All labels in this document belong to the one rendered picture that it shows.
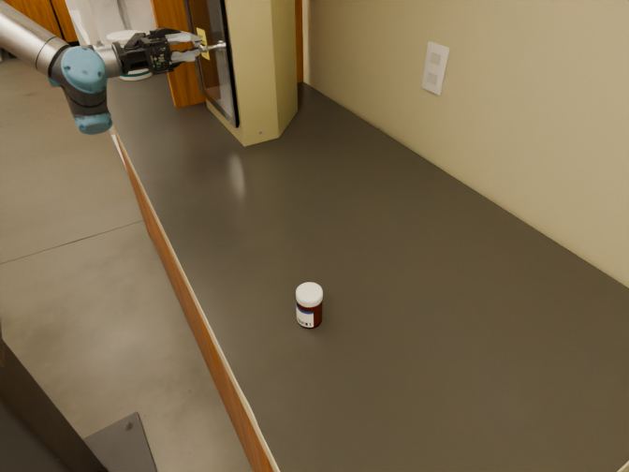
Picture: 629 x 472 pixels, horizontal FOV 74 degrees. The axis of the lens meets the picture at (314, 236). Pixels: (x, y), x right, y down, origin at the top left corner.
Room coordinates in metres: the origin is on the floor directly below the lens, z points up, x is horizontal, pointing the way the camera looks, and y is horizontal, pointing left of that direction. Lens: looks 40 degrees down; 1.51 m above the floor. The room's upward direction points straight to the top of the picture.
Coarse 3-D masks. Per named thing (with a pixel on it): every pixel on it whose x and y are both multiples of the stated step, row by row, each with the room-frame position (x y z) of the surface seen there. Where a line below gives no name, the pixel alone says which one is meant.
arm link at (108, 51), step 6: (96, 42) 1.00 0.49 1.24; (108, 42) 1.02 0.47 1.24; (96, 48) 0.99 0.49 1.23; (102, 48) 0.99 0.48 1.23; (108, 48) 1.00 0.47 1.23; (114, 48) 1.01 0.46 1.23; (102, 54) 0.98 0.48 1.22; (108, 54) 0.98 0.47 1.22; (114, 54) 0.99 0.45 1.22; (108, 60) 0.98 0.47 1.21; (114, 60) 0.98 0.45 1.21; (120, 60) 1.00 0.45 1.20; (108, 66) 0.97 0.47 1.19; (114, 66) 0.98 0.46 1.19; (120, 66) 0.99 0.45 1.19; (108, 72) 0.98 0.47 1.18; (114, 72) 0.98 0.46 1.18; (120, 72) 0.99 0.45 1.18; (108, 78) 0.99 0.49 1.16
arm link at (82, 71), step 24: (0, 0) 0.87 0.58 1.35; (0, 24) 0.82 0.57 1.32; (24, 24) 0.84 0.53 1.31; (24, 48) 0.81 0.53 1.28; (48, 48) 0.82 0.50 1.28; (72, 48) 0.82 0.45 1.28; (48, 72) 0.81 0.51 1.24; (72, 72) 0.79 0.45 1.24; (96, 72) 0.81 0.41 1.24; (72, 96) 0.83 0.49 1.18; (96, 96) 0.83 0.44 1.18
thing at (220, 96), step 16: (192, 0) 1.27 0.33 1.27; (208, 0) 1.15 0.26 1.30; (192, 16) 1.30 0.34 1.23; (208, 16) 1.17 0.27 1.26; (224, 16) 1.08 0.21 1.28; (208, 32) 1.18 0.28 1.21; (224, 32) 1.07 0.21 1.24; (224, 48) 1.09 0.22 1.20; (208, 64) 1.23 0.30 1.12; (224, 64) 1.10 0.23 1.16; (208, 80) 1.25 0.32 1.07; (224, 80) 1.12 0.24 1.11; (208, 96) 1.28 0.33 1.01; (224, 96) 1.14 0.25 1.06; (224, 112) 1.15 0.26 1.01
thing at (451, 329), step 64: (128, 128) 1.19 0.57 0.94; (192, 128) 1.19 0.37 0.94; (320, 128) 1.19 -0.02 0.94; (192, 192) 0.84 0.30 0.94; (256, 192) 0.84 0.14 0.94; (320, 192) 0.84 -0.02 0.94; (384, 192) 0.84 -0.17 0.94; (448, 192) 0.84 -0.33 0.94; (192, 256) 0.62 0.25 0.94; (256, 256) 0.61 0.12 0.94; (320, 256) 0.61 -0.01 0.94; (384, 256) 0.61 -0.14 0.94; (448, 256) 0.61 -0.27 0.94; (512, 256) 0.61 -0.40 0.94; (576, 256) 0.61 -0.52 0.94; (256, 320) 0.45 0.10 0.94; (384, 320) 0.45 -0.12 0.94; (448, 320) 0.45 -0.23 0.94; (512, 320) 0.45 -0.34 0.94; (576, 320) 0.45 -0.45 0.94; (256, 384) 0.33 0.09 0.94; (320, 384) 0.33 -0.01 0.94; (384, 384) 0.33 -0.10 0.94; (448, 384) 0.33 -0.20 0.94; (512, 384) 0.33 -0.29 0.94; (576, 384) 0.33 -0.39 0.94; (320, 448) 0.24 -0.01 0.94; (384, 448) 0.24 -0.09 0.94; (448, 448) 0.24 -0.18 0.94; (512, 448) 0.24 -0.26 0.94; (576, 448) 0.24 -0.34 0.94
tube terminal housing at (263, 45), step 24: (240, 0) 1.09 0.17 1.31; (264, 0) 1.12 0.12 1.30; (288, 0) 1.27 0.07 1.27; (240, 24) 1.09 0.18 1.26; (264, 24) 1.12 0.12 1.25; (288, 24) 1.26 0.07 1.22; (240, 48) 1.08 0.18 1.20; (264, 48) 1.12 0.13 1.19; (288, 48) 1.25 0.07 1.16; (240, 72) 1.08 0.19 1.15; (264, 72) 1.11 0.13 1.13; (288, 72) 1.24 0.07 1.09; (240, 96) 1.08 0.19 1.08; (264, 96) 1.11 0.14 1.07; (288, 96) 1.23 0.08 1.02; (240, 120) 1.08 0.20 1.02; (264, 120) 1.11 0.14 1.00; (288, 120) 1.22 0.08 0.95
